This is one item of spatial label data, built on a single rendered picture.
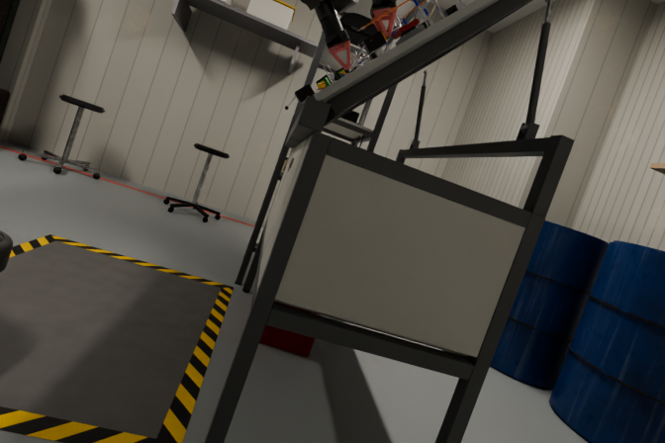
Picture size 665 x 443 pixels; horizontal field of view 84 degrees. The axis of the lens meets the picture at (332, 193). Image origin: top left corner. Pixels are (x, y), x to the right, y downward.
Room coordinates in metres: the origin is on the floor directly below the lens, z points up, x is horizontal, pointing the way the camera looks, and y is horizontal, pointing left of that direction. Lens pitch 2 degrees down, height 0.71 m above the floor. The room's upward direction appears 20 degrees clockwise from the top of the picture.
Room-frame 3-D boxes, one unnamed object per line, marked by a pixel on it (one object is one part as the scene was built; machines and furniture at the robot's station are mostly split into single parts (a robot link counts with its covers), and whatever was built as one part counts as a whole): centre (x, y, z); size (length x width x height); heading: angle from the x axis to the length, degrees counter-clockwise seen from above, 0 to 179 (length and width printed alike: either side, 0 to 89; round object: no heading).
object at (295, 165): (1.11, 0.13, 0.60); 0.55 x 0.03 x 0.39; 10
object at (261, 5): (3.65, 1.16, 2.02); 0.42 x 0.35 x 0.24; 102
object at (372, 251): (1.43, -0.12, 0.60); 1.17 x 0.58 x 0.40; 10
